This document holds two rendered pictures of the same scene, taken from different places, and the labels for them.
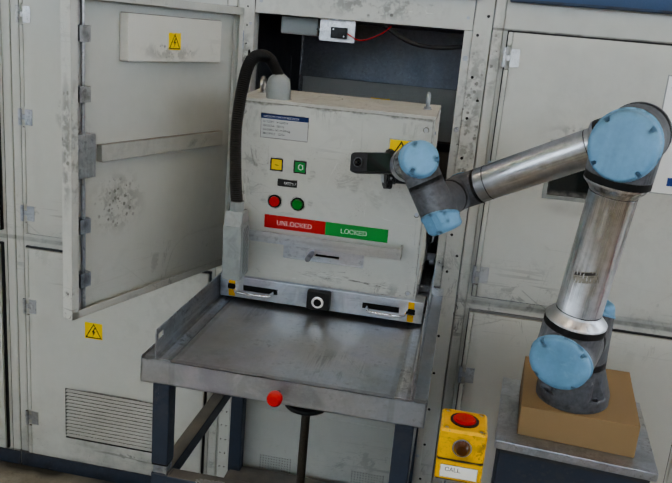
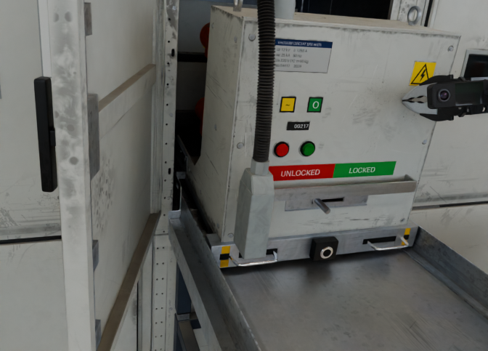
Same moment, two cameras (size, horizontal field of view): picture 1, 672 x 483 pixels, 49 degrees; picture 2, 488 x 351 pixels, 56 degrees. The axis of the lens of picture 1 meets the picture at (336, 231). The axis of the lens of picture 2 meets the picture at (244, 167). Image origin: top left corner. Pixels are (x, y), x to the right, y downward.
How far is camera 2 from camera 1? 1.30 m
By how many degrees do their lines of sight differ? 29
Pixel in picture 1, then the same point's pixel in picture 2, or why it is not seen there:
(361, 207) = (374, 142)
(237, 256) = (266, 230)
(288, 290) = (290, 245)
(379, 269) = (380, 203)
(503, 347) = not seen: hidden behind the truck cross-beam
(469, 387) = not seen: hidden behind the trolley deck
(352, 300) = (354, 240)
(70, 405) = not seen: outside the picture
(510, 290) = (421, 187)
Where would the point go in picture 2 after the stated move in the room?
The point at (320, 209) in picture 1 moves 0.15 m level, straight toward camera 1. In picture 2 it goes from (331, 150) to (383, 175)
